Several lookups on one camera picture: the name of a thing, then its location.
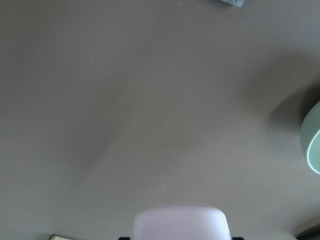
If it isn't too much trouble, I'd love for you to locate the pink plastic cup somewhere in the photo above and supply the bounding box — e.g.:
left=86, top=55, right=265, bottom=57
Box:
left=131, top=203, right=232, bottom=240

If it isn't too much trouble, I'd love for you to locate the grey folded cloth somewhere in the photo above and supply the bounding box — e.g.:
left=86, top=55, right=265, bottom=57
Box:
left=219, top=0, right=246, bottom=7

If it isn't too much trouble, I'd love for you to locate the green bowl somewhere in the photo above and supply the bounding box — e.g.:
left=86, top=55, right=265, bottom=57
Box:
left=300, top=101, right=320, bottom=175

